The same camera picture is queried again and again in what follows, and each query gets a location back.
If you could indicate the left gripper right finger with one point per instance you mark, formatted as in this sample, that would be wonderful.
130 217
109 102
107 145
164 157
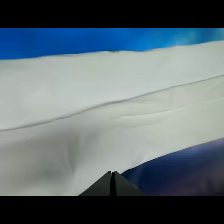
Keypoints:
125 186

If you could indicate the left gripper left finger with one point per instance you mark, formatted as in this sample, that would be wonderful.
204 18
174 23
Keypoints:
100 186

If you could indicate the white shirt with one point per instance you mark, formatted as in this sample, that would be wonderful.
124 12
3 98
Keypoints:
100 110

